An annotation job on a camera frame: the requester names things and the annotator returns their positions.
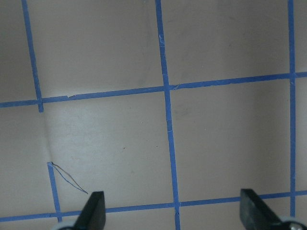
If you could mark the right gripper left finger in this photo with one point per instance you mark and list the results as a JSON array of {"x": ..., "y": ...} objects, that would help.
[{"x": 93, "y": 215}]

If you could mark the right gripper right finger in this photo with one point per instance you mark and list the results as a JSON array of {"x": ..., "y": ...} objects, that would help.
[{"x": 255, "y": 214}]

